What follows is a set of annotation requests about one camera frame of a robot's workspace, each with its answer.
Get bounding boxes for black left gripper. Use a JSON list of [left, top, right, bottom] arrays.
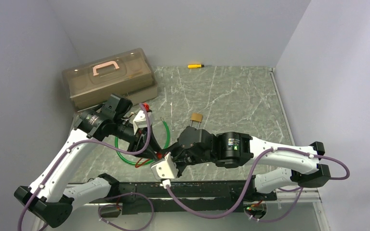
[[113, 116, 161, 161]]

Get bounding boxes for red cable padlock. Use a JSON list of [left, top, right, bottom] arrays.
[[134, 153, 163, 168]]

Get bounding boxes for brass padlock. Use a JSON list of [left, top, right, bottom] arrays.
[[190, 113, 203, 129]]

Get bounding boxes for green cable lock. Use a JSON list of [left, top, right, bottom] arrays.
[[116, 117, 171, 168]]

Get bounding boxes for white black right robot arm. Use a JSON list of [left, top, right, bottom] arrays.
[[165, 126, 332, 200]]

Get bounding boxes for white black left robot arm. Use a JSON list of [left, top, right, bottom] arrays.
[[14, 94, 160, 228]]

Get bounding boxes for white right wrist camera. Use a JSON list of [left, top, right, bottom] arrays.
[[150, 152, 179, 180]]

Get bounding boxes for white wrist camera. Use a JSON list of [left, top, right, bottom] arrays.
[[150, 152, 179, 180], [132, 103, 154, 134]]

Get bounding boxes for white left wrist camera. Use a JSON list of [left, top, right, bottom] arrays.
[[132, 103, 154, 134]]

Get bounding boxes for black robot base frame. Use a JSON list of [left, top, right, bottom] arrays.
[[86, 178, 278, 218]]

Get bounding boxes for brown translucent toolbox pink handle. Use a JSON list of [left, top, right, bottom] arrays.
[[62, 48, 158, 112]]

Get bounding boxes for yellow handled screwdriver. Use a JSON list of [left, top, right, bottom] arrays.
[[187, 64, 205, 69]]

